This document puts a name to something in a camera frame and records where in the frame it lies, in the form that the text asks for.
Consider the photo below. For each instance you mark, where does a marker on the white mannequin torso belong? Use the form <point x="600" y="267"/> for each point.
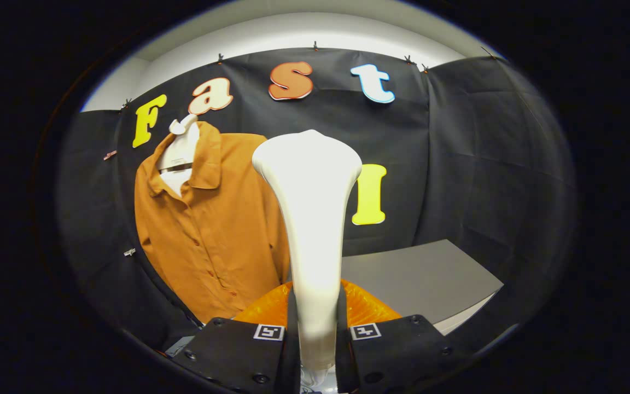
<point x="179" y="156"/>

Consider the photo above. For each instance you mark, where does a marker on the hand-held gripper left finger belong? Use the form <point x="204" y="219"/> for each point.
<point x="292" y="350"/>

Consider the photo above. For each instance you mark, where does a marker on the grey cabinet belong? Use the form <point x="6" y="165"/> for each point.
<point x="424" y="279"/>

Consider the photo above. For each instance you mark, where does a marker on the black backdrop cloth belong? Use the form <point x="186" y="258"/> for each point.
<point x="484" y="164"/>

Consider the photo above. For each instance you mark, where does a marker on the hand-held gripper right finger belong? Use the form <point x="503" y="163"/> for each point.
<point x="342" y="350"/>

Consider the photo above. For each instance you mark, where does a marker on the orange button-up shirt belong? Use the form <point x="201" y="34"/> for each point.
<point x="222" y="230"/>

